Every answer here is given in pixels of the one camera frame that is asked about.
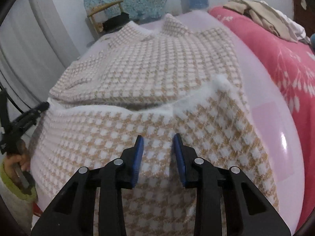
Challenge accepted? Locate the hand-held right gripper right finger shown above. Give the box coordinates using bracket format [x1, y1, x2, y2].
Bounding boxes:
[173, 133, 291, 236]

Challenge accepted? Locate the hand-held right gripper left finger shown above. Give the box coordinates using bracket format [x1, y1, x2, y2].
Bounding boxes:
[31, 136, 144, 236]

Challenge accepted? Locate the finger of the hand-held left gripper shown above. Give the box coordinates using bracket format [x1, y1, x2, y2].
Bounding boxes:
[10, 101, 50, 134]

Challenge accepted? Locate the beige white houndstooth coat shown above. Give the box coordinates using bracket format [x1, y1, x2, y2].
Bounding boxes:
[28, 13, 280, 236]

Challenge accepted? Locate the person's left forearm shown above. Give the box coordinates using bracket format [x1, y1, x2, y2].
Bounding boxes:
[0, 162, 38, 229]

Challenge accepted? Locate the pile of beige clothes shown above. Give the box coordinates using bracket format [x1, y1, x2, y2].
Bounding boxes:
[223, 0, 310, 45]

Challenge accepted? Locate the person's left hand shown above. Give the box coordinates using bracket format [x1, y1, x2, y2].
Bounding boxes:
[5, 141, 31, 175]

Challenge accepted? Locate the white curtain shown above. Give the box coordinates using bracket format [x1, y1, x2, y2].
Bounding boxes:
[0, 0, 94, 118]

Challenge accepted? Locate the bed with pink sheet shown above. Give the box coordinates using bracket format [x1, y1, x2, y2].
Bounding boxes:
[81, 10, 306, 236]

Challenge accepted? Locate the wooden chair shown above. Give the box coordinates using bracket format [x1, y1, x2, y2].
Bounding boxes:
[87, 0, 125, 40]

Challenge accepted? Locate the black bag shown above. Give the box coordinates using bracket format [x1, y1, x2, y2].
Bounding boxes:
[102, 12, 130, 32]

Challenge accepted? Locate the pink floral blanket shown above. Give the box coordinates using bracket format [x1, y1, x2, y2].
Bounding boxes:
[208, 6, 315, 231]

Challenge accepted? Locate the brown wooden door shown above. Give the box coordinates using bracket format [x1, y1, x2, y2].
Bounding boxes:
[293, 0, 315, 35]

